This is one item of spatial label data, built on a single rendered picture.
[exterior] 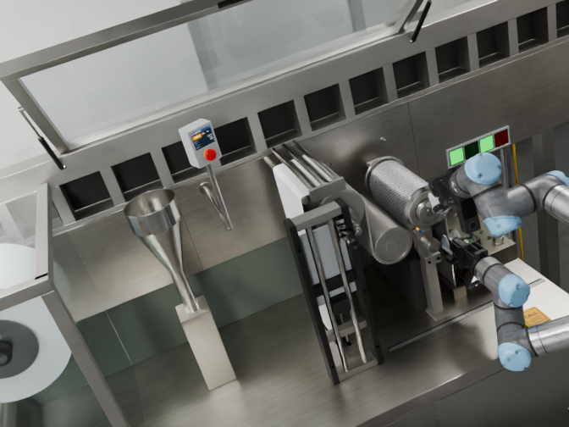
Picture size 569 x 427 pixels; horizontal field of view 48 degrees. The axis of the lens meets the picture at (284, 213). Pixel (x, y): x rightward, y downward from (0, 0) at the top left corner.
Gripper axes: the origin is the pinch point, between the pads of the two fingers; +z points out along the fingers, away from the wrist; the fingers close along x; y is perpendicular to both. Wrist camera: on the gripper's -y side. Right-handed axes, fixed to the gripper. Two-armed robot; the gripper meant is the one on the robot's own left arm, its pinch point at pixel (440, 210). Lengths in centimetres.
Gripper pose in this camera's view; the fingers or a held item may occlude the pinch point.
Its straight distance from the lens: 184.3
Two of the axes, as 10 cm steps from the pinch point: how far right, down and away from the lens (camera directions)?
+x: -9.1, 3.7, -1.8
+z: -1.0, 2.4, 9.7
